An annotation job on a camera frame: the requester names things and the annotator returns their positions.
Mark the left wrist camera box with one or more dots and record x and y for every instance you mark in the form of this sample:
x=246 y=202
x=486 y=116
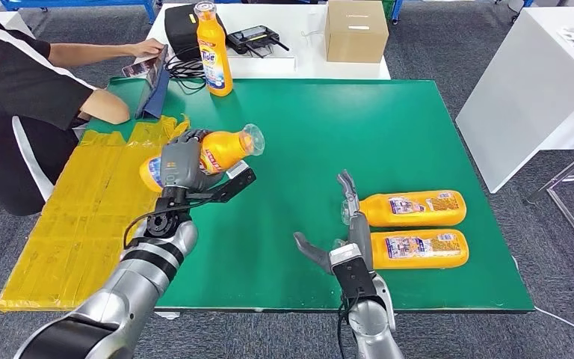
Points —
x=232 y=186

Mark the flat white box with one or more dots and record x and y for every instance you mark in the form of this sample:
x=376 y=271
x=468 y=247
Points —
x=262 y=64

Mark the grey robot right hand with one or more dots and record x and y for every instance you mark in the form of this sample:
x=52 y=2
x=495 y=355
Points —
x=361 y=233

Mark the black zipped carry case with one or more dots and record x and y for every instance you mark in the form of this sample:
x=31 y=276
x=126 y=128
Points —
x=180 y=29

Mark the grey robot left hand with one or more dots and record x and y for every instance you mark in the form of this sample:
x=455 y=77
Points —
x=180 y=166

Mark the white side table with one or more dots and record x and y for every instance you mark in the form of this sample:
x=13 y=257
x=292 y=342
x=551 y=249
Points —
x=524 y=99

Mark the grey metal table frame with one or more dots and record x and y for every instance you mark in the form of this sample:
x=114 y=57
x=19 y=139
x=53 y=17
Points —
x=564 y=171

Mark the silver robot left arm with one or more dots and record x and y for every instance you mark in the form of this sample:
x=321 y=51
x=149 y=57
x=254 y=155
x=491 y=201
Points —
x=138 y=282

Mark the black remote controller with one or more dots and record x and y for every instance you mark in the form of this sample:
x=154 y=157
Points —
x=251 y=37

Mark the tablet in blue case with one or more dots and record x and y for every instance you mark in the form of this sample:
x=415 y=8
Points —
x=157 y=94

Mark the orange detergent bottle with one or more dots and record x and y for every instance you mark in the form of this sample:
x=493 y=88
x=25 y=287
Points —
x=215 y=69
x=227 y=148
x=381 y=260
x=376 y=218

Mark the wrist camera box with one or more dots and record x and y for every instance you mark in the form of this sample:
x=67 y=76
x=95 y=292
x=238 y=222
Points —
x=354 y=272
x=232 y=186

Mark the blue metal frame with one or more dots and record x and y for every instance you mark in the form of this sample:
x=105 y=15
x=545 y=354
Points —
x=79 y=3

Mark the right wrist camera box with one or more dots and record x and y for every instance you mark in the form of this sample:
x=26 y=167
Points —
x=354 y=272

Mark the brown cardboard box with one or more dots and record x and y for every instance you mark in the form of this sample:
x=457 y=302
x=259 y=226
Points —
x=355 y=39

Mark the yellow taped cardboard sheet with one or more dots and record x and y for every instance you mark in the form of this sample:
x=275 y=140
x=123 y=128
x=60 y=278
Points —
x=79 y=238

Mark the green table mat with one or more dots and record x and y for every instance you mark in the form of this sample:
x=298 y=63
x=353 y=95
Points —
x=316 y=138

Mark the green plastic crates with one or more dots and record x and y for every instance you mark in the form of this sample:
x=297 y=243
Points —
x=387 y=6

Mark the person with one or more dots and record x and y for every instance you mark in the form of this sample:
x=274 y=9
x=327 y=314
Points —
x=19 y=99

